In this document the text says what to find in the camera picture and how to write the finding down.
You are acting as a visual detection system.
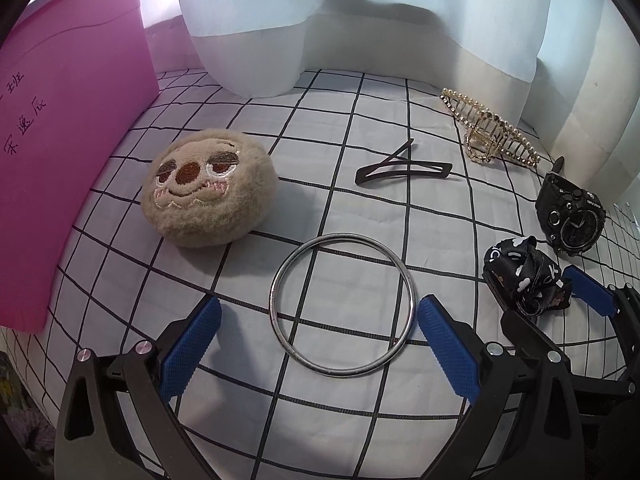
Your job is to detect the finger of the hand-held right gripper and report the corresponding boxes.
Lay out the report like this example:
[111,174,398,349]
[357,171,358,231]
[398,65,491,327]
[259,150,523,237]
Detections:
[561,265,640,381]
[501,311,573,368]

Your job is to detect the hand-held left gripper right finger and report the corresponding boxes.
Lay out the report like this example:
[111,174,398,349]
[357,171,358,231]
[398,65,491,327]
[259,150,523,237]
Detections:
[417,295,586,480]

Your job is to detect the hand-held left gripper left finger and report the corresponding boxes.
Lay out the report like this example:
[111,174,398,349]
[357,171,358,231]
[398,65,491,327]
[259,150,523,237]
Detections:
[52,296,223,480]

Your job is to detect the black white bow hair tie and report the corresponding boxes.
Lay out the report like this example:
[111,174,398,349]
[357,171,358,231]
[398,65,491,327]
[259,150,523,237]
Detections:
[482,236,573,318]

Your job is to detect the black wrist watch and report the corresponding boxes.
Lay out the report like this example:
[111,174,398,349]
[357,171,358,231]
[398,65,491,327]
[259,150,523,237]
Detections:
[536,156,608,258]

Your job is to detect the silver metal bangle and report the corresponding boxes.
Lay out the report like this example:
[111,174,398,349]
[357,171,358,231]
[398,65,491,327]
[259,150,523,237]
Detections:
[270,232,416,376]

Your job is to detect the beige sloth face plush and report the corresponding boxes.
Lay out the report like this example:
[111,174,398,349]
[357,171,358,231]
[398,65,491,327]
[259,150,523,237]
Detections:
[140,128,279,248]

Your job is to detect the black snap hair clip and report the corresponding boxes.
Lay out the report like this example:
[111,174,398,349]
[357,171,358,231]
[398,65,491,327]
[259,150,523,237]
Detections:
[356,161,453,186]
[356,140,416,185]

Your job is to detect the gold pearl claw clip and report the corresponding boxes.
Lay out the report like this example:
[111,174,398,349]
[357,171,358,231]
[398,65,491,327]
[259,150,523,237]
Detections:
[441,87,542,167]

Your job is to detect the pink plastic basin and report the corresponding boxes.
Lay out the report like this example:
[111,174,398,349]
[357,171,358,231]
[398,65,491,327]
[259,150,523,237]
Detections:
[0,0,161,336]

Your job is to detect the white black checked tablecloth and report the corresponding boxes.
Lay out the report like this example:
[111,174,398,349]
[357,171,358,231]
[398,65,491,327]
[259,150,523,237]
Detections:
[7,67,640,480]

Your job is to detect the white curtain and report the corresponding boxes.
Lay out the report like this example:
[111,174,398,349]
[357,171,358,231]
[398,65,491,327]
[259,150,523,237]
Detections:
[137,0,640,211]

